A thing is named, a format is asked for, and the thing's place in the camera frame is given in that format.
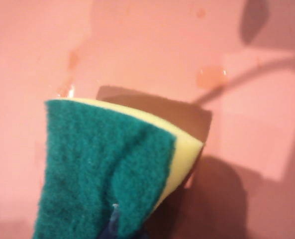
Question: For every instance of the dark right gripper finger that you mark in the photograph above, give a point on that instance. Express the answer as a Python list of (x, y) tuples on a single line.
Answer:
[(116, 224)]

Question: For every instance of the green and yellow sponge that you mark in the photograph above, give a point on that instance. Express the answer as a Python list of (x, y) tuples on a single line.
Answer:
[(92, 154)]

